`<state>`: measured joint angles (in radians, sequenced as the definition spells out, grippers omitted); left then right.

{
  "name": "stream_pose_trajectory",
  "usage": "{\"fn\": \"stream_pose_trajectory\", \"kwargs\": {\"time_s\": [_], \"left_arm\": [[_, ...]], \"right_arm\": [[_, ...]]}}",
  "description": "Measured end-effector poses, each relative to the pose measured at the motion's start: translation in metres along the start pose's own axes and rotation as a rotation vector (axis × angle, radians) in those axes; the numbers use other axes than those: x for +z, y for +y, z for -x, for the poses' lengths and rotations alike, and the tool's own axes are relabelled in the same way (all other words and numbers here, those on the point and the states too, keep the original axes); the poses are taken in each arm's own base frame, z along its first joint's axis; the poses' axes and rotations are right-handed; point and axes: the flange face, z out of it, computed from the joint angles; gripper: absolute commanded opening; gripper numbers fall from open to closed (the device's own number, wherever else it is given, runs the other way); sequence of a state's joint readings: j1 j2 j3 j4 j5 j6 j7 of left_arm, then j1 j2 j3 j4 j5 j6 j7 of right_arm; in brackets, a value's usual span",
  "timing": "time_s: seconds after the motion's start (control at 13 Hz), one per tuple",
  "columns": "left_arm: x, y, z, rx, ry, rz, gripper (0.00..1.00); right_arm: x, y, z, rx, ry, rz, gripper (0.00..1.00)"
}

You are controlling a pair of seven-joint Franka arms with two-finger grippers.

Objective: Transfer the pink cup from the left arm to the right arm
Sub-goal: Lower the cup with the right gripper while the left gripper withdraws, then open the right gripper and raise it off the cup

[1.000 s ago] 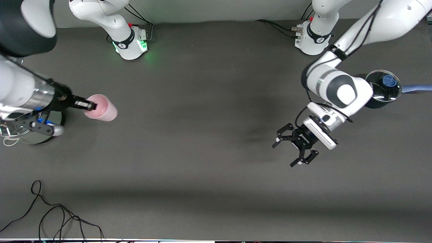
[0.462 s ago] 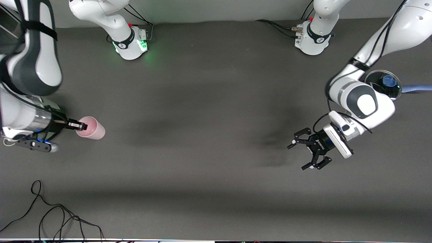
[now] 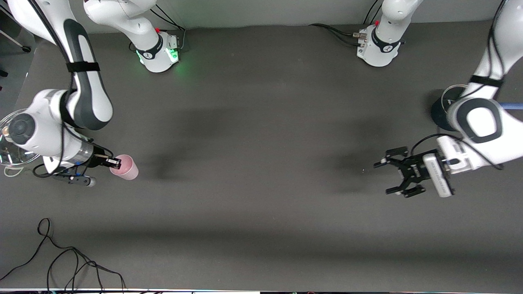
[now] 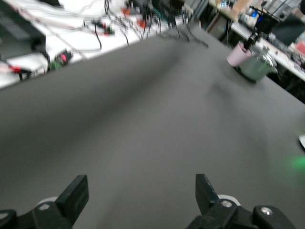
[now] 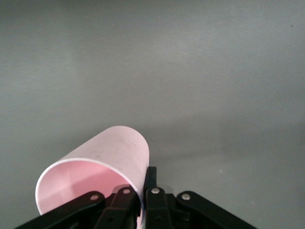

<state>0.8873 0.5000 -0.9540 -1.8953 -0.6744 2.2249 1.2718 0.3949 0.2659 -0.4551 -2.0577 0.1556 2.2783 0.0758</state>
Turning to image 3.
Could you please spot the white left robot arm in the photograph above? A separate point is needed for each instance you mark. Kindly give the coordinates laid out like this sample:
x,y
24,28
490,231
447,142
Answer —
x,y
478,122

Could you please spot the dark blue pot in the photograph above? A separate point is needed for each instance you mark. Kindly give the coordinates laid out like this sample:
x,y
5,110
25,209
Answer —
x,y
439,118

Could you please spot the pink plastic cup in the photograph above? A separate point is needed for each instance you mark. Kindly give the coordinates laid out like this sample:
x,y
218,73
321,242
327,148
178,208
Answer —
x,y
128,171

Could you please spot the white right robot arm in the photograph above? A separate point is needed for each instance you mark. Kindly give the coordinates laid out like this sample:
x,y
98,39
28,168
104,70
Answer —
x,y
41,122

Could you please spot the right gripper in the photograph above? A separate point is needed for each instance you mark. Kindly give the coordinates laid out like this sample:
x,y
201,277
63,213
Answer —
x,y
98,160

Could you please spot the glass lid with blue knob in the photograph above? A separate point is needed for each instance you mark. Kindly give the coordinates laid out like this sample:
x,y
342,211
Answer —
x,y
451,96

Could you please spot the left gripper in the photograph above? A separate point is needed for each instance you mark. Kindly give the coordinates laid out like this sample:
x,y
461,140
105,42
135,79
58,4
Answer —
x,y
412,171

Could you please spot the glass lid with steel knob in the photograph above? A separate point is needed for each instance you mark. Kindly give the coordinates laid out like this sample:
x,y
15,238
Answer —
x,y
12,159

